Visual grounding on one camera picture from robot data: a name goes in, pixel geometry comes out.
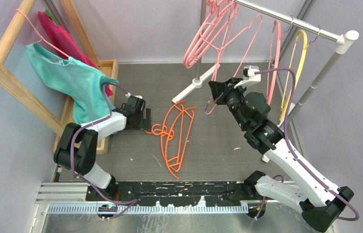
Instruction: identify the wooden clothes rack frame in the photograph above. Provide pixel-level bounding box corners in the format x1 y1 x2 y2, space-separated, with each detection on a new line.
0 0 119 144

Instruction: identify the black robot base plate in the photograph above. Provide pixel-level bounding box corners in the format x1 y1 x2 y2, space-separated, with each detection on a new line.
86 181 267 218

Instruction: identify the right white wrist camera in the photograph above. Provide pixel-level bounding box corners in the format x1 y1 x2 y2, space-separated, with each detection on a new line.
234 66 261 88

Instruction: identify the metal clothes rail stand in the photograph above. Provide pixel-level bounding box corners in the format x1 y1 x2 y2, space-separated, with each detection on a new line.
172 0 361 163

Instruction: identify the orange wire hanger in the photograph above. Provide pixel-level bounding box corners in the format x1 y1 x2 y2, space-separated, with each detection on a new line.
154 104 196 174
145 100 198 180

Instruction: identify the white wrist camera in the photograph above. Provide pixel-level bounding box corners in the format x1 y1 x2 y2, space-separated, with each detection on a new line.
234 66 261 88
125 93 143 100

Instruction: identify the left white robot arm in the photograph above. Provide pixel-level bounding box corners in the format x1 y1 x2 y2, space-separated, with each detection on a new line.
53 96 152 200

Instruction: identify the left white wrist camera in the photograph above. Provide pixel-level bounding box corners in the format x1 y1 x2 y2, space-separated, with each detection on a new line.
125 93 143 100

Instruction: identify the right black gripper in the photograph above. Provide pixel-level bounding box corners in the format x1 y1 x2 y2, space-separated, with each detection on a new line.
209 77 249 130

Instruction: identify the pink hanger on wooden rack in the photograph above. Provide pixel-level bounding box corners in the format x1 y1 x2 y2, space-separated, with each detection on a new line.
15 7 71 60

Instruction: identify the magenta shirt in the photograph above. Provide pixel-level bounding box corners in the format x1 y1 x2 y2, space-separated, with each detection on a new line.
29 11 101 98

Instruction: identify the teal mesh shirt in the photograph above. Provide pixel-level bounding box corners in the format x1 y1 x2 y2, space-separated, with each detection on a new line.
25 43 118 124

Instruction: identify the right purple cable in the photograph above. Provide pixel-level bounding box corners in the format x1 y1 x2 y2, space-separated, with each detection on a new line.
254 67 360 222

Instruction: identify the yellow wire hanger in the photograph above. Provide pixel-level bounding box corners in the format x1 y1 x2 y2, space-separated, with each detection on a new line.
279 30 310 122

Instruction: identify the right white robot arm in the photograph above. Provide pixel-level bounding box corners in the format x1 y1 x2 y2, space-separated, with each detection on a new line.
208 78 354 233

